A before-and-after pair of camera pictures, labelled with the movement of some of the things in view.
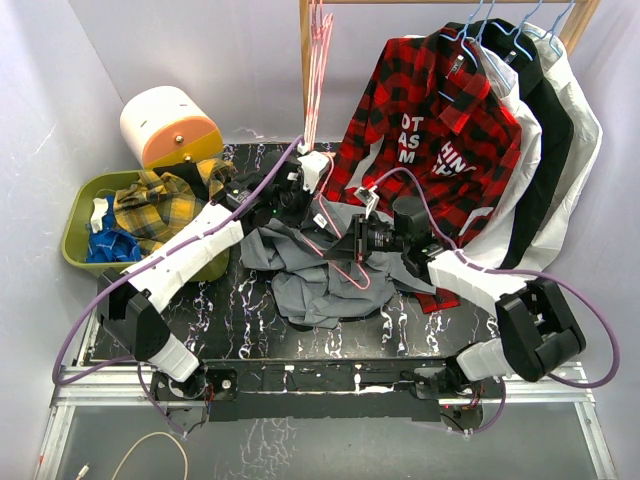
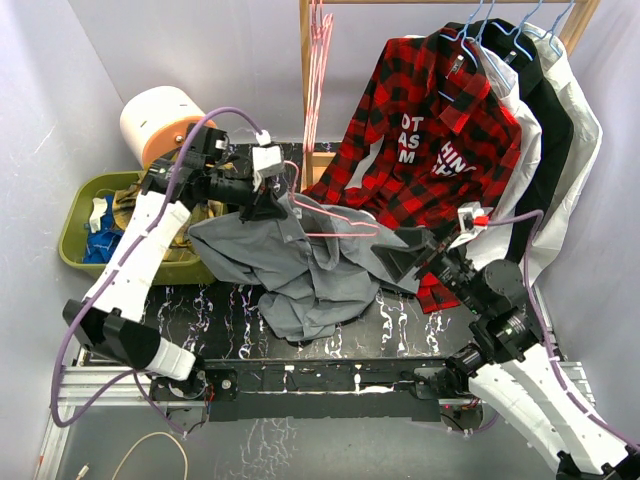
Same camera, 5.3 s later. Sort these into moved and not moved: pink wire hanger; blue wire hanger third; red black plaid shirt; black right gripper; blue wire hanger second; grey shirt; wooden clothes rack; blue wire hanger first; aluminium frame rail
Moved: black right gripper; pink wire hanger; grey shirt
Not moved: blue wire hanger second; red black plaid shirt; blue wire hanger first; wooden clothes rack; blue wire hanger third; aluminium frame rail
